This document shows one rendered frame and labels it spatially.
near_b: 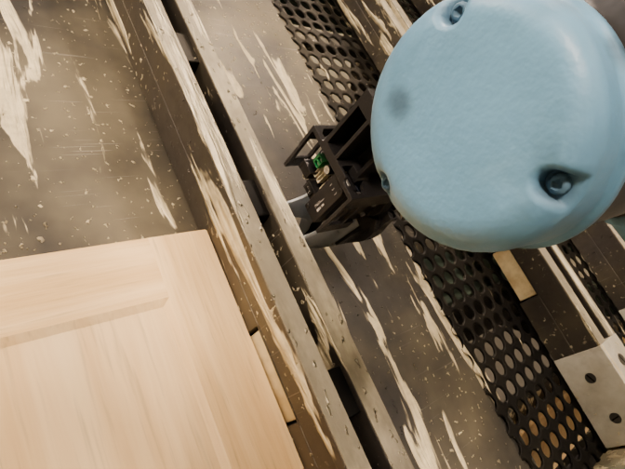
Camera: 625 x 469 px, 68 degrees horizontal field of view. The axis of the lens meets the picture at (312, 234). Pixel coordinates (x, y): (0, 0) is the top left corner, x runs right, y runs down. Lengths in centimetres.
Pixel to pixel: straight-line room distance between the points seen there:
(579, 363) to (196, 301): 53
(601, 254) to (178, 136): 78
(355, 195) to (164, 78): 24
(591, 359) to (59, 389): 63
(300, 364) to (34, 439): 18
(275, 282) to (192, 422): 12
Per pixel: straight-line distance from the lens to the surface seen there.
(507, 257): 75
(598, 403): 76
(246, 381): 41
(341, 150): 35
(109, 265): 41
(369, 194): 36
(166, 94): 50
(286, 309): 38
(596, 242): 100
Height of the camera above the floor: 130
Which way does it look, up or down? 12 degrees down
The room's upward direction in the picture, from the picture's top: straight up
